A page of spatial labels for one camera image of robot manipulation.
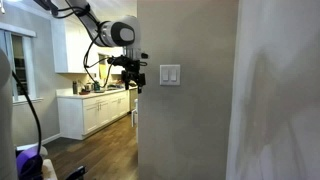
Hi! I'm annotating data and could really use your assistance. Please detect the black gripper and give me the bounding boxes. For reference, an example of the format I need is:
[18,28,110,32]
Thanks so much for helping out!
[120,63,147,95]

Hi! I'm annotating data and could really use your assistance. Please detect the beige padded object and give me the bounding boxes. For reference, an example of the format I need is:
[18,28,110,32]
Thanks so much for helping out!
[41,158,58,180]

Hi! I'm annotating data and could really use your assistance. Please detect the white framed window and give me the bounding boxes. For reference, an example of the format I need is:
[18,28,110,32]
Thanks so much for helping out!
[0,21,45,106]

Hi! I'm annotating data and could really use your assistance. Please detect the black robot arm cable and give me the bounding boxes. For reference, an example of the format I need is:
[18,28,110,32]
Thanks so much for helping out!
[49,0,116,88]

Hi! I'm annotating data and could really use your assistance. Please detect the purple round object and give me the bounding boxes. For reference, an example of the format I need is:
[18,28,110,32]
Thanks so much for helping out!
[15,147,45,180]

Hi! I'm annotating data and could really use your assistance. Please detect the green kitchen container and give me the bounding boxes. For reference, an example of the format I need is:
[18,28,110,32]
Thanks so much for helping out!
[93,80,102,93]

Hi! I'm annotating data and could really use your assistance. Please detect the white kitchen cabinets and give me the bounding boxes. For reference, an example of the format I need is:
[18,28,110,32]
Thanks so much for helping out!
[50,17,125,76]
[56,87,138,141]

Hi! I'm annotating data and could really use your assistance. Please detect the white upper kitchen cabinets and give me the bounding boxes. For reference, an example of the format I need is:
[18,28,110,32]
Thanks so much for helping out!
[50,17,125,76]

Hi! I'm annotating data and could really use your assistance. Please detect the white lower kitchen cabinets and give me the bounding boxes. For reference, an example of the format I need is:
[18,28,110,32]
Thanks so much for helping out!
[56,87,138,141]

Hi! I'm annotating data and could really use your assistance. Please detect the thick black hanging cable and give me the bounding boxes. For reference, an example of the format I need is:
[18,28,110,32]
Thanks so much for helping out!
[11,69,43,154]

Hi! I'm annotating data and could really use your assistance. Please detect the white double switch wall plate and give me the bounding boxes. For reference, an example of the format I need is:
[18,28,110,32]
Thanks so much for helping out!
[159,64,181,87]

